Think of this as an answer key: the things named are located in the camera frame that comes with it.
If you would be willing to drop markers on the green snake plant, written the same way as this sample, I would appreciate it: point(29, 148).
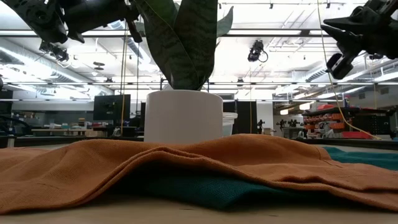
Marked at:
point(186, 46)

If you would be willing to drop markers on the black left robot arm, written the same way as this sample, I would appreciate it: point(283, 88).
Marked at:
point(18, 6)

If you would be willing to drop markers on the black overhead camera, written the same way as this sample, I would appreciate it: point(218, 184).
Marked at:
point(255, 51)

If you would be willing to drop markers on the black background monitor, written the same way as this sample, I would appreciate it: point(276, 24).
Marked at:
point(112, 107)

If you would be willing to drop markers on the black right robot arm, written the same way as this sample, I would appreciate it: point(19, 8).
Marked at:
point(392, 37)

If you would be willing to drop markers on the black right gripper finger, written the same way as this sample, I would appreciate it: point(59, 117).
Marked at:
point(335, 63)
point(345, 68)

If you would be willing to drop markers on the clear plastic tupperware container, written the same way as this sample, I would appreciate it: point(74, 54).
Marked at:
point(229, 124)

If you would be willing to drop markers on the shelf with red bins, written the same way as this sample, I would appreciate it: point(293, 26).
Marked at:
point(342, 124)

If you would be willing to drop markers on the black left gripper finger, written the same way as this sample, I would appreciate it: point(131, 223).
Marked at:
point(61, 54)
point(48, 50)

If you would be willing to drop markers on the white plant pot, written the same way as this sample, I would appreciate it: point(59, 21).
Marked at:
point(183, 118)

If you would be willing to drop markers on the dark green cloth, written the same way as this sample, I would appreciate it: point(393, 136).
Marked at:
point(202, 191)

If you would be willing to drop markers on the black handheld camera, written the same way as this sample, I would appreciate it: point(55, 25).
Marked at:
point(99, 15)

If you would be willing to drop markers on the black partition panel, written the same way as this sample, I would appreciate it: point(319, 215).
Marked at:
point(247, 118)

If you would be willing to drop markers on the orange cloth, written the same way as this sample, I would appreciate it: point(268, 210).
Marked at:
point(93, 168)

